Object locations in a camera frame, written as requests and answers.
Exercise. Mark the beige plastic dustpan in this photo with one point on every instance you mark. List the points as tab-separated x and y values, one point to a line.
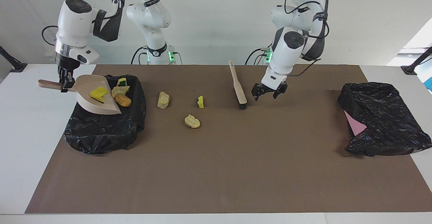
87	104

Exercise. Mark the black bag lined bin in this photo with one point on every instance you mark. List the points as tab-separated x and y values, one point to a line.
101	133

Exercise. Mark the small yellow green sponge piece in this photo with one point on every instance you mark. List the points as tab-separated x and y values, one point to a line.
200	102

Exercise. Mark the brown table mat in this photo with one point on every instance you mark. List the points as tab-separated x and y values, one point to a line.
202	183

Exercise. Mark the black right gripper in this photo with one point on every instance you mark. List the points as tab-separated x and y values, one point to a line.
65	67

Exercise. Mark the beige hand brush black bristles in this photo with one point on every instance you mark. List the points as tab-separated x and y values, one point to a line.
239	89

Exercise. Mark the pale elongated bread chunk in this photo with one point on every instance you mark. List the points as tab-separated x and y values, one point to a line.
163	100

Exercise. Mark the yellow notched sponge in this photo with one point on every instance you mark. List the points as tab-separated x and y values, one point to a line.
98	94

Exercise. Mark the brown bread roll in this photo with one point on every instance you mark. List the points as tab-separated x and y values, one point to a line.
123	100

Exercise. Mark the yellow green scouring sponge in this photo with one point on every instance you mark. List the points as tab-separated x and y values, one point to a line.
122	81

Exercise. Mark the pale lumpy bread chunk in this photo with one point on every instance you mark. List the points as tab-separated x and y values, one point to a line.
192	121

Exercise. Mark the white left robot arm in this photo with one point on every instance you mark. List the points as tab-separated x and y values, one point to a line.
287	55

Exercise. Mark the black camera stand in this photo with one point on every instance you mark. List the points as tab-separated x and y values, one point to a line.
13	63
413	67

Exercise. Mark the blue box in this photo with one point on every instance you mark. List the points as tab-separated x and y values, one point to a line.
429	84

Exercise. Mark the pink bin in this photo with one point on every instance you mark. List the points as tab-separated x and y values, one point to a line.
354	124

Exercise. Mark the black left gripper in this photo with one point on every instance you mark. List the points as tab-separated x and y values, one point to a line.
270	87

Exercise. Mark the black bag on pink bin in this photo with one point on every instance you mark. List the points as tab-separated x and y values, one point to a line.
388	116

